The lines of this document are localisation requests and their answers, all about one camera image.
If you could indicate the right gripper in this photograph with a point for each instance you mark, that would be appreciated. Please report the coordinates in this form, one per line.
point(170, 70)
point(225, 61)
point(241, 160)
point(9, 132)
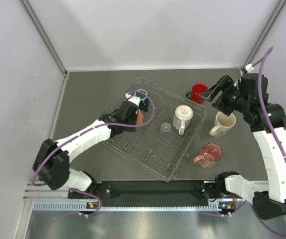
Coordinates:
point(225, 83)

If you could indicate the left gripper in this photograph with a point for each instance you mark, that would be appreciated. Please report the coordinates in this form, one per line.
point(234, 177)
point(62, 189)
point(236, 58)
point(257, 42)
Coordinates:
point(134, 117)

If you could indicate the small orange mug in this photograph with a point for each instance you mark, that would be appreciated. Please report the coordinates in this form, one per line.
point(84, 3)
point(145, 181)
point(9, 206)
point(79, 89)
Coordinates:
point(140, 118)

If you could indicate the dark green mug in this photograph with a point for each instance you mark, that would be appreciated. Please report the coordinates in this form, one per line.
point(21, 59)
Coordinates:
point(144, 101)

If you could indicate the clear plastic cup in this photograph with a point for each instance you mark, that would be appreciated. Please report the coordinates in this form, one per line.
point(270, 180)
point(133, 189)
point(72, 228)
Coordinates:
point(165, 128)

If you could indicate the white floral mug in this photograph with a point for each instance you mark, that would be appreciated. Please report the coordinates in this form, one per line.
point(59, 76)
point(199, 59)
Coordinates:
point(182, 117)

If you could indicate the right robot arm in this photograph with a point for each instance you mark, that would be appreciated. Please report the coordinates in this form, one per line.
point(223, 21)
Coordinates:
point(267, 122)

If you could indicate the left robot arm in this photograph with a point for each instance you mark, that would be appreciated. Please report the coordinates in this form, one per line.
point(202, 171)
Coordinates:
point(52, 164)

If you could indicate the red mug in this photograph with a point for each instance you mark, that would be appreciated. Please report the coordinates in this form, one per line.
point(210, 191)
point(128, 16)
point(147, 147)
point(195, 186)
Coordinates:
point(195, 94)

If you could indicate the cream coral pattern mug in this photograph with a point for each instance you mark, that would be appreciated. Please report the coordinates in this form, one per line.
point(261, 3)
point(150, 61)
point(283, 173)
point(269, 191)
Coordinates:
point(222, 124)

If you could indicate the pink mug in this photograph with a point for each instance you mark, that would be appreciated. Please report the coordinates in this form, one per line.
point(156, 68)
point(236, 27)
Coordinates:
point(209, 156)

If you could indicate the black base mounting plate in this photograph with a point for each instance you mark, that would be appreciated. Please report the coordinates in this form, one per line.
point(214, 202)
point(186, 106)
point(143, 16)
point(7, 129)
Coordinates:
point(158, 193)

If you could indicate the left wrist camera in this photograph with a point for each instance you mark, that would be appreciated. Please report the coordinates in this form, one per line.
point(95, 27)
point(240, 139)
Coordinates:
point(133, 99)

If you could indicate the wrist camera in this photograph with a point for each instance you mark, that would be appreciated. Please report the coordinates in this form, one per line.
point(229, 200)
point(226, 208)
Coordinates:
point(247, 69)
point(133, 99)

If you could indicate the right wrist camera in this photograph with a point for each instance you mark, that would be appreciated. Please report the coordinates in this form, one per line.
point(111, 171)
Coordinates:
point(247, 69)

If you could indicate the grey wire dish rack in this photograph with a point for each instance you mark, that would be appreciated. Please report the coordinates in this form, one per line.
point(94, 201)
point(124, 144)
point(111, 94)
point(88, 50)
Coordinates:
point(158, 153)

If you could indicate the slotted cable duct rail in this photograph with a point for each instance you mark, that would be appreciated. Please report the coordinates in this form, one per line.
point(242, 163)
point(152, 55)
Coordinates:
point(84, 206)

